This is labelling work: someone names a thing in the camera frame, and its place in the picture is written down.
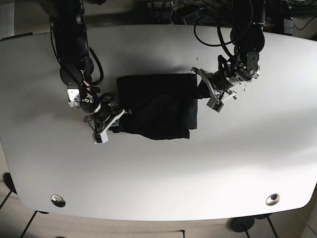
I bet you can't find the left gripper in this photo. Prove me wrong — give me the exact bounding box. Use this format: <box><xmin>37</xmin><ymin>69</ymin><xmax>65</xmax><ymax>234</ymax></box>
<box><xmin>191</xmin><ymin>67</ymin><xmax>238</xmax><ymax>113</ymax></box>

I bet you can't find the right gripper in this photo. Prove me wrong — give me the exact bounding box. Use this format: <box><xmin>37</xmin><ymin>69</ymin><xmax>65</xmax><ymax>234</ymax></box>
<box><xmin>83</xmin><ymin>108</ymin><xmax>126</xmax><ymax>144</ymax></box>

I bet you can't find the black T-shirt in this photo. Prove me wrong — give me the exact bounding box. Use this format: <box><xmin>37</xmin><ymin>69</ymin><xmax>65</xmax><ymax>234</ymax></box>
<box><xmin>110</xmin><ymin>73</ymin><xmax>210</xmax><ymax>140</ymax></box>

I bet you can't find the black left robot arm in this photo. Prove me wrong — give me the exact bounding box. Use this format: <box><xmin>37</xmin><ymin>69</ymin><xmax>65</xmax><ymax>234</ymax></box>
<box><xmin>191</xmin><ymin>0</ymin><xmax>265</xmax><ymax>112</ymax></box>

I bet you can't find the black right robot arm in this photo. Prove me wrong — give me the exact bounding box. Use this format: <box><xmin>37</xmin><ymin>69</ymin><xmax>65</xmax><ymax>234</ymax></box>
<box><xmin>40</xmin><ymin>0</ymin><xmax>125</xmax><ymax>144</ymax></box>

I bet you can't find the left silver table grommet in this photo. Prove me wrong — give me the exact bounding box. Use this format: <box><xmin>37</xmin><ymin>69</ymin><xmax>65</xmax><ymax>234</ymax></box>
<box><xmin>51</xmin><ymin>194</ymin><xmax>66</xmax><ymax>208</ymax></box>

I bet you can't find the silver table grommet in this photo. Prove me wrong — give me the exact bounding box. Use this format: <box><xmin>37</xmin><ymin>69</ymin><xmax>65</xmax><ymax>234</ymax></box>
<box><xmin>51</xmin><ymin>194</ymin><xmax>66</xmax><ymax>208</ymax></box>
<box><xmin>265</xmin><ymin>193</ymin><xmax>280</xmax><ymax>206</ymax></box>

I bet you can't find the grey multi-socket box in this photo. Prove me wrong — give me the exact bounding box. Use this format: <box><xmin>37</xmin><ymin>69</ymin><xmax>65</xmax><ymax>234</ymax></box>
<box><xmin>176</xmin><ymin>5</ymin><xmax>200</xmax><ymax>25</ymax></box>

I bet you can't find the right silver table grommet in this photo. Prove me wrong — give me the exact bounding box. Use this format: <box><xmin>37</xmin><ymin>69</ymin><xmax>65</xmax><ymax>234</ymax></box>
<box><xmin>265</xmin><ymin>193</ymin><xmax>280</xmax><ymax>206</ymax></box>

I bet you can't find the left black table leg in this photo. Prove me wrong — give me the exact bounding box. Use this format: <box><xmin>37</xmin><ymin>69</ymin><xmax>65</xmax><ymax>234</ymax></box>
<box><xmin>20</xmin><ymin>211</ymin><xmax>38</xmax><ymax>238</ymax></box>

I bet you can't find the black round stand base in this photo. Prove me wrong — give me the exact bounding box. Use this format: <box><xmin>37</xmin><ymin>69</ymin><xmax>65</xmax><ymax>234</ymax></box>
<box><xmin>230</xmin><ymin>217</ymin><xmax>255</xmax><ymax>233</ymax></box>

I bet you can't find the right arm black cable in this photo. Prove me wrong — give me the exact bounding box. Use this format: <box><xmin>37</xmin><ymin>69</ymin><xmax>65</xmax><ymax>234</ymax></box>
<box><xmin>88</xmin><ymin>47</ymin><xmax>105</xmax><ymax>86</ymax></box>

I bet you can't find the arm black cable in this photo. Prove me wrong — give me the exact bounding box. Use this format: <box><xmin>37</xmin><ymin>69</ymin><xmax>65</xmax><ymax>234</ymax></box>
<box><xmin>193</xmin><ymin>9</ymin><xmax>253</xmax><ymax>75</ymax></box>
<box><xmin>88</xmin><ymin>47</ymin><xmax>105</xmax><ymax>86</ymax></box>

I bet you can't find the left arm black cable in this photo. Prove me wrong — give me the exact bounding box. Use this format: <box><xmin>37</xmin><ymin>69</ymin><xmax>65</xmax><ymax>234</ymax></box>
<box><xmin>193</xmin><ymin>9</ymin><xmax>253</xmax><ymax>75</ymax></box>

